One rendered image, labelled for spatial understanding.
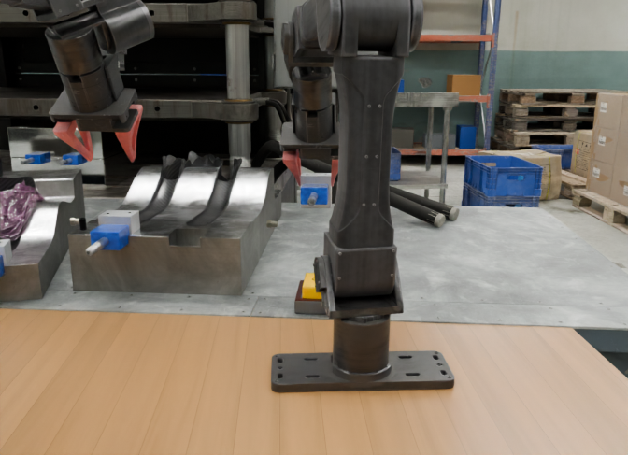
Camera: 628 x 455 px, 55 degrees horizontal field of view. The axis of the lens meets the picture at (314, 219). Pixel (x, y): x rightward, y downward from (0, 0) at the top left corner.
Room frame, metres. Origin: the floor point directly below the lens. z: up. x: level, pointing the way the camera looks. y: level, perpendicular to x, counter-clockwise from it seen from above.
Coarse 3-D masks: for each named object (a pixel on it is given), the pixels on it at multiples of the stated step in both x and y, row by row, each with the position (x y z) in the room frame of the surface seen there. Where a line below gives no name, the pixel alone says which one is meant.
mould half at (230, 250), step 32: (128, 192) 1.10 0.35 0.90; (192, 192) 1.10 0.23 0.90; (256, 192) 1.09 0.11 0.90; (96, 224) 0.91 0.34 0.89; (160, 224) 0.91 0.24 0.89; (224, 224) 0.92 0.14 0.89; (256, 224) 0.99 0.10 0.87; (96, 256) 0.85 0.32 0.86; (128, 256) 0.85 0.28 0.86; (160, 256) 0.85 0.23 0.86; (192, 256) 0.84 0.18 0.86; (224, 256) 0.84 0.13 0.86; (256, 256) 0.98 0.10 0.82; (96, 288) 0.85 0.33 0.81; (128, 288) 0.85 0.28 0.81; (160, 288) 0.85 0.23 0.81; (192, 288) 0.84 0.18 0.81; (224, 288) 0.84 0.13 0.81
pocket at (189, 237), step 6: (174, 234) 0.88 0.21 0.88; (180, 234) 0.89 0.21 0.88; (186, 234) 0.89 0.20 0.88; (192, 234) 0.89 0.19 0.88; (198, 234) 0.89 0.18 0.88; (204, 234) 0.89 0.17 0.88; (174, 240) 0.88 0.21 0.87; (180, 240) 0.89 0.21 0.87; (186, 240) 0.89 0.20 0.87; (192, 240) 0.89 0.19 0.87; (198, 240) 0.89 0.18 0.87; (174, 246) 0.85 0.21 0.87; (180, 246) 0.85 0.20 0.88; (186, 246) 0.85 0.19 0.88; (192, 246) 0.85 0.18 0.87; (198, 246) 0.85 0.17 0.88
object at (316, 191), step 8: (304, 176) 0.96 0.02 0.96; (312, 176) 0.96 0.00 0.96; (320, 176) 0.96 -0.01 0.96; (328, 176) 0.96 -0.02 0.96; (304, 184) 0.95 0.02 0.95; (312, 184) 0.95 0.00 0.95; (320, 184) 0.95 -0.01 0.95; (328, 184) 0.96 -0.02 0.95; (304, 192) 0.92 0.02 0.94; (312, 192) 0.92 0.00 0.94; (320, 192) 0.92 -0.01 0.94; (328, 192) 0.95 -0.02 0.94; (304, 200) 0.92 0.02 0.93; (312, 200) 0.89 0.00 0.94; (320, 200) 0.92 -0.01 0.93; (328, 200) 0.96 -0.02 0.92
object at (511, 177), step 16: (480, 160) 4.81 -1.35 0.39; (496, 160) 4.82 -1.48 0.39; (512, 160) 4.80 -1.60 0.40; (464, 176) 4.77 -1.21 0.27; (480, 176) 4.41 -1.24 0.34; (496, 176) 4.23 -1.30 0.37; (512, 176) 4.77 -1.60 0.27; (528, 176) 4.24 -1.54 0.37; (496, 192) 4.23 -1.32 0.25; (512, 192) 4.24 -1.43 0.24; (528, 192) 4.25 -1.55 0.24
